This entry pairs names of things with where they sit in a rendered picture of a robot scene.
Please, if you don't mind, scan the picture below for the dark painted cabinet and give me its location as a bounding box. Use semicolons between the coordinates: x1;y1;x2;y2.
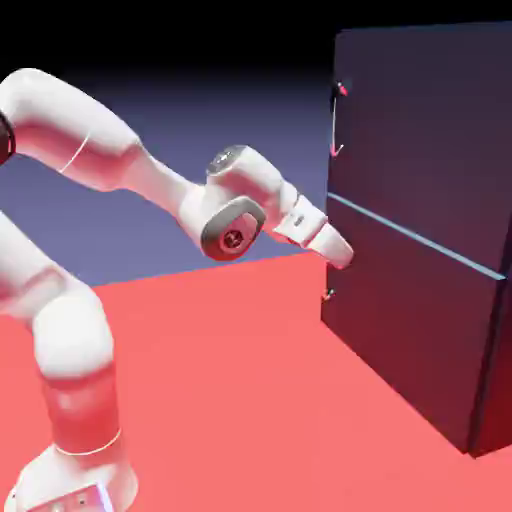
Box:
320;20;512;460

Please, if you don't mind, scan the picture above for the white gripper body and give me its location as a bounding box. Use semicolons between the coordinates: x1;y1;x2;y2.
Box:
308;222;355;270

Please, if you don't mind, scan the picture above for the dark cabinet door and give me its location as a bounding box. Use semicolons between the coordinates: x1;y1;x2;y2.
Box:
326;22;512;277
320;197;506;455

